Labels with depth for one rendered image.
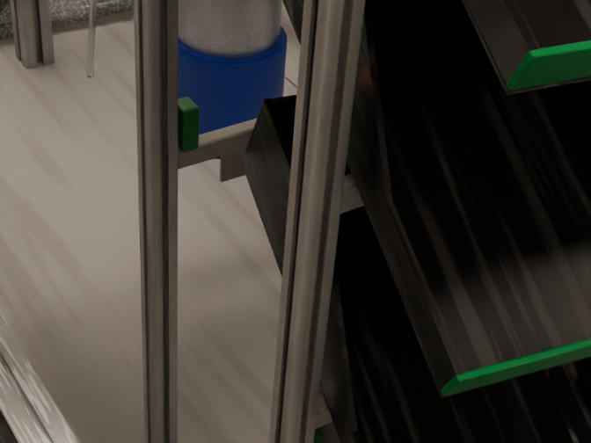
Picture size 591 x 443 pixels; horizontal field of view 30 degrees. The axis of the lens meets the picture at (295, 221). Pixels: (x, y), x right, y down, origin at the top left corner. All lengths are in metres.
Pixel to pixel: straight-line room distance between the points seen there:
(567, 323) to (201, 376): 0.68
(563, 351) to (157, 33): 0.29
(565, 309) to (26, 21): 1.21
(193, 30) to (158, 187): 0.72
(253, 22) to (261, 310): 0.37
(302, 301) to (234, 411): 0.59
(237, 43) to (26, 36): 0.38
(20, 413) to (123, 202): 0.46
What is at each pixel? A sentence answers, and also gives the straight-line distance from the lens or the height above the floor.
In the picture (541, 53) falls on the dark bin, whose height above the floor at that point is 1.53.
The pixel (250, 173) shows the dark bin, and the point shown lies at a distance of 0.69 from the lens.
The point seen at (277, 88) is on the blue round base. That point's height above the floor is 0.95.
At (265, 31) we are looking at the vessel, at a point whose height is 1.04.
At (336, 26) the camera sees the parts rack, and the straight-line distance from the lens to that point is 0.48.
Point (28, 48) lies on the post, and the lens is 1.67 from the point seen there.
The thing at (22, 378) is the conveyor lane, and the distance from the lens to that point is 1.05.
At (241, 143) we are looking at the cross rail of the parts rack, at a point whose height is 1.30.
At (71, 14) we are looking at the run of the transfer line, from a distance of 1.80.
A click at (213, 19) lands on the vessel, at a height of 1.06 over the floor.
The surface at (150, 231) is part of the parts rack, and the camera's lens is 0.73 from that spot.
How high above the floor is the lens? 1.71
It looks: 38 degrees down
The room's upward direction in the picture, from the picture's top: 5 degrees clockwise
